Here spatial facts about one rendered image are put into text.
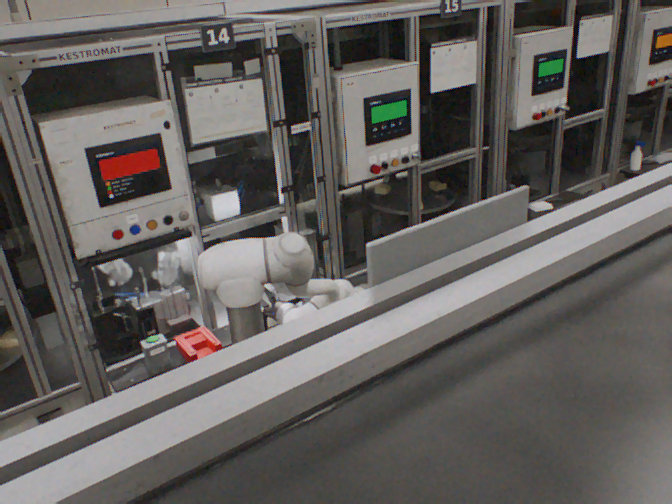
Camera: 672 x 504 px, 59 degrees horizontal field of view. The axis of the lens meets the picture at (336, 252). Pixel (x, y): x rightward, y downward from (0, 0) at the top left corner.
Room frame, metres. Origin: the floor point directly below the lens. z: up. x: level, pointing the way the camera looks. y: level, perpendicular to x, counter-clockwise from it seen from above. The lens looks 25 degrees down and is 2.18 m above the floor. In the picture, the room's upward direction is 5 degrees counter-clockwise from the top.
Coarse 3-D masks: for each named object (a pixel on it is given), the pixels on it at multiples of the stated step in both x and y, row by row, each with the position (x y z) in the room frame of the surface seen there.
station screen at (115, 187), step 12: (144, 144) 1.95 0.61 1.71; (156, 144) 1.97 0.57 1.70; (96, 156) 1.87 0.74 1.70; (108, 156) 1.89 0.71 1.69; (120, 156) 1.91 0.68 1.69; (156, 168) 1.96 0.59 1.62; (108, 180) 1.88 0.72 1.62; (120, 180) 1.90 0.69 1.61; (132, 180) 1.92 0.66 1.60; (144, 180) 1.94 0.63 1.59; (156, 180) 1.96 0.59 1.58; (108, 192) 1.87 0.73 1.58; (120, 192) 1.89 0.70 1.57; (132, 192) 1.91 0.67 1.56
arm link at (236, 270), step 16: (240, 240) 1.53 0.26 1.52; (256, 240) 1.52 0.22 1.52; (208, 256) 1.48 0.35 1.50; (224, 256) 1.47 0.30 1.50; (240, 256) 1.47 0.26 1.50; (256, 256) 1.47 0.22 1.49; (208, 272) 1.45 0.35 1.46; (224, 272) 1.44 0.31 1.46; (240, 272) 1.45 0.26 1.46; (256, 272) 1.45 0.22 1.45; (208, 288) 1.46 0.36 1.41; (224, 288) 1.44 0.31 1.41; (240, 288) 1.44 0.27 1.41; (256, 288) 1.46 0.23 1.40; (224, 304) 1.47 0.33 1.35; (240, 304) 1.44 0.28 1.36; (256, 304) 1.48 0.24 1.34; (240, 320) 1.45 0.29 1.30; (256, 320) 1.46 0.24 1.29; (240, 336) 1.45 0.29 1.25
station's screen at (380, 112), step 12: (396, 96) 2.54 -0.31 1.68; (372, 108) 2.47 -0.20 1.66; (384, 108) 2.50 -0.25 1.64; (396, 108) 2.54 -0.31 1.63; (372, 120) 2.47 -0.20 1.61; (384, 120) 2.50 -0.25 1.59; (396, 120) 2.54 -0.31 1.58; (372, 132) 2.47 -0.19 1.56; (384, 132) 2.50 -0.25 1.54; (396, 132) 2.54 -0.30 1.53
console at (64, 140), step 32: (64, 128) 1.85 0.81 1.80; (96, 128) 1.90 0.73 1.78; (128, 128) 1.95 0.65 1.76; (160, 128) 2.01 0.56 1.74; (64, 160) 1.84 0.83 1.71; (64, 192) 1.82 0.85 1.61; (96, 192) 1.86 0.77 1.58; (160, 192) 1.99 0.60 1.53; (64, 224) 1.95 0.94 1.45; (96, 224) 1.86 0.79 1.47; (128, 224) 1.91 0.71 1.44; (160, 224) 1.97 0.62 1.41; (192, 224) 2.04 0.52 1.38
